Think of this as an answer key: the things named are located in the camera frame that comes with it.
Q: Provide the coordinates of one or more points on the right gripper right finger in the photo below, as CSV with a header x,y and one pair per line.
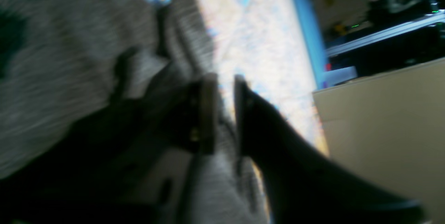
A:
x,y
302,185

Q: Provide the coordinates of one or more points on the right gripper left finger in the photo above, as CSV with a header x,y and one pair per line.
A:
x,y
119,165

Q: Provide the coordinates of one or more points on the grey t-shirt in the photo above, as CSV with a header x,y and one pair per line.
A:
x,y
62,60

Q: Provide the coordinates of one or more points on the patterned tablecloth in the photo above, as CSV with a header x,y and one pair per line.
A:
x,y
264,41

